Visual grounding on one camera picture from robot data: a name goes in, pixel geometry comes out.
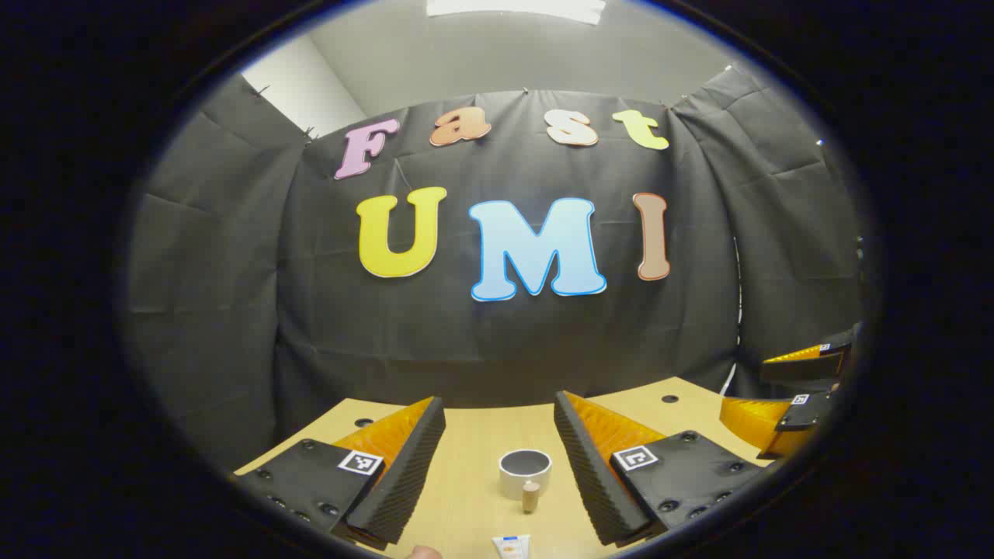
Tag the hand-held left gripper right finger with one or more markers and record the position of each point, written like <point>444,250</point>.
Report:
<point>590,473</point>

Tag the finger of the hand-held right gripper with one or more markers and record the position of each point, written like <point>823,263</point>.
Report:
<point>765,427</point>
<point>808,366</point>

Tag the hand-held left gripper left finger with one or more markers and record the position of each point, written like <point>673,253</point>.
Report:
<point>404,481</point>

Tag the white toothpaste tube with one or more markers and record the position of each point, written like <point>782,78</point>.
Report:
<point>511,547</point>

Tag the light wooden desktop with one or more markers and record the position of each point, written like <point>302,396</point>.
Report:
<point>466,497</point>

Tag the ceiling light panel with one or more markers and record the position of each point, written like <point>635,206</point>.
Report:
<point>512,8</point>

